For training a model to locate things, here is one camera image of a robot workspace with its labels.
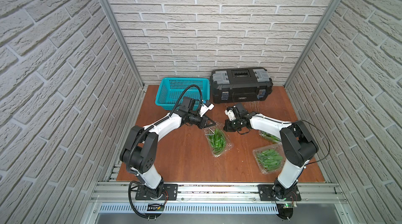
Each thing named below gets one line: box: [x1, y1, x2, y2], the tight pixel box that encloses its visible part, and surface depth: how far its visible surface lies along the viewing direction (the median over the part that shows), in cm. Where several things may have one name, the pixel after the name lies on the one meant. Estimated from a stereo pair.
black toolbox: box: [209, 67, 274, 104], surface depth 102 cm
